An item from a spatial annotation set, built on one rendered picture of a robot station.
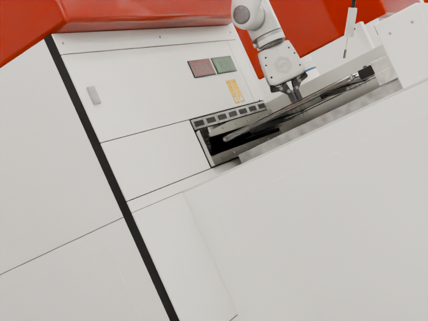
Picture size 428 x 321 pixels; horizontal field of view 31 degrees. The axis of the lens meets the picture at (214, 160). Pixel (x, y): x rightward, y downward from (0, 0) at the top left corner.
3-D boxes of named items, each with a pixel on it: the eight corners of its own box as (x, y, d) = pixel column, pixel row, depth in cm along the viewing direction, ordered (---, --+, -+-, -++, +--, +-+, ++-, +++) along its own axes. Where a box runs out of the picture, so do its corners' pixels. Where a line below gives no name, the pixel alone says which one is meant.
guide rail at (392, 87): (242, 165, 194) (237, 155, 194) (246, 164, 195) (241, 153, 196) (424, 81, 169) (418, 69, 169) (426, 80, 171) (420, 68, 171)
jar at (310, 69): (299, 92, 244) (286, 65, 244) (307, 90, 250) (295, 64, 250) (318, 83, 240) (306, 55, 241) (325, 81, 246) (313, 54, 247)
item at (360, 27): (354, 58, 212) (334, 15, 212) (358, 57, 215) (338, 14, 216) (373, 48, 209) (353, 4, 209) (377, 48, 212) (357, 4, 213)
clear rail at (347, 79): (223, 143, 189) (220, 138, 189) (225, 142, 190) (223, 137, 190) (355, 79, 170) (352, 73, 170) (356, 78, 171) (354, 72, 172)
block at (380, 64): (375, 74, 171) (369, 62, 171) (379, 73, 174) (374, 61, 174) (407, 58, 167) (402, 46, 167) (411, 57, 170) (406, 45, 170)
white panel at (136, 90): (123, 216, 155) (43, 38, 157) (279, 151, 226) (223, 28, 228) (134, 211, 154) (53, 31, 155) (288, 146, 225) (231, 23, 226)
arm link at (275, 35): (253, 39, 198) (258, 49, 198) (283, 25, 199) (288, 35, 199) (249, 46, 206) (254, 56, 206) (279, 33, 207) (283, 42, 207)
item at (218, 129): (209, 167, 186) (193, 132, 186) (279, 140, 224) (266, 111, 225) (215, 165, 185) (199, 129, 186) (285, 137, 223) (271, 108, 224)
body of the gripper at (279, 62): (254, 47, 198) (272, 86, 198) (290, 32, 199) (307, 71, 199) (251, 53, 206) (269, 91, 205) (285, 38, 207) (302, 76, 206)
